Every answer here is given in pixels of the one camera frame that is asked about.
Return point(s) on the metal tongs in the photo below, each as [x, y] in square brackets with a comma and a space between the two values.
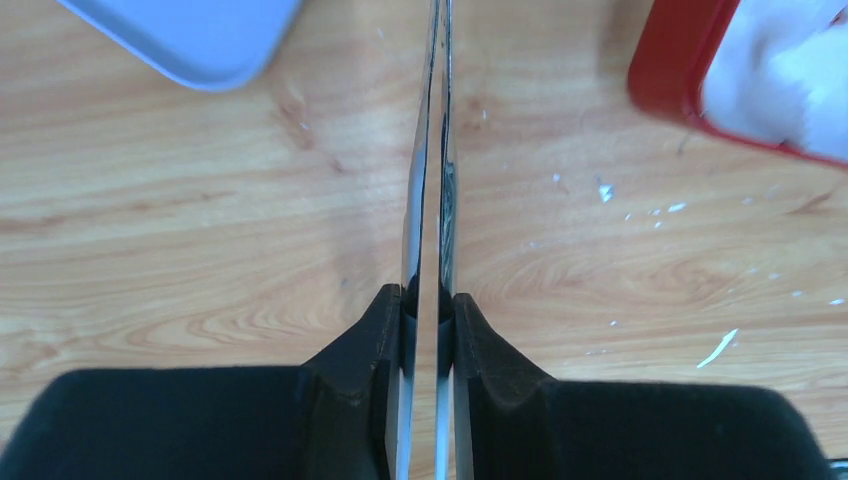
[429, 237]

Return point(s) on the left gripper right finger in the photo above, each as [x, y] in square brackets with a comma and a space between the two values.
[515, 421]

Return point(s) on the red chocolate box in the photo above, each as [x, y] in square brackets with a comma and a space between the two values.
[770, 74]

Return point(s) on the lavender tray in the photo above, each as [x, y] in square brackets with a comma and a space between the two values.
[205, 45]

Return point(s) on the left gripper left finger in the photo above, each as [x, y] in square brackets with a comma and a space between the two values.
[332, 417]

